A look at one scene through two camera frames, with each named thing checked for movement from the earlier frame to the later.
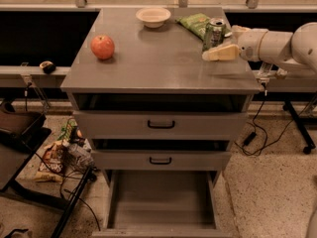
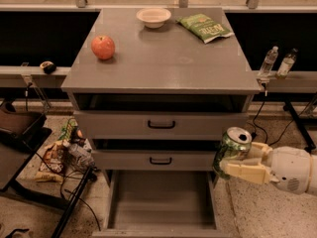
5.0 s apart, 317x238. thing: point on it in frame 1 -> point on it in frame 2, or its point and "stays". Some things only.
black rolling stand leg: (308, 140) stays
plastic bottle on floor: (82, 153) stays
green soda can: (214, 33) -> (236, 144)
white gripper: (250, 46) -> (289, 168)
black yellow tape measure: (48, 67) stays
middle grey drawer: (161, 160) stays
